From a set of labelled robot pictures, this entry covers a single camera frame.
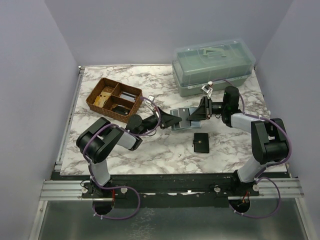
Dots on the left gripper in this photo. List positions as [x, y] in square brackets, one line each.
[166, 120]

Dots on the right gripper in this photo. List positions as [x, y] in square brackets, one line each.
[204, 111]

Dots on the green card holder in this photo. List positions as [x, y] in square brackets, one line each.
[195, 124]

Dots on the dark card pocket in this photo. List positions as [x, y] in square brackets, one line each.
[184, 113]

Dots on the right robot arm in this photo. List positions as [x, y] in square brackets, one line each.
[270, 144]

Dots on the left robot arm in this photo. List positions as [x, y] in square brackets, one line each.
[98, 141]

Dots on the black card holder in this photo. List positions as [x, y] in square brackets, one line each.
[201, 142]

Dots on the translucent green storage box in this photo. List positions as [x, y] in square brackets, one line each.
[194, 66]

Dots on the woven brown basket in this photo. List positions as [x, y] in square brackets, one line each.
[123, 100]

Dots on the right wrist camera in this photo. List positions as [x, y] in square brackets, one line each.
[207, 89]

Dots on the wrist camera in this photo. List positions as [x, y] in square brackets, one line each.
[150, 103]
[207, 89]

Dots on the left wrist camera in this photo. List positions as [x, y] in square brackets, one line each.
[150, 103]

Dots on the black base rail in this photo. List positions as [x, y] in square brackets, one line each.
[169, 190]

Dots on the aluminium frame rail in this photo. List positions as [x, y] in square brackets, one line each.
[62, 148]

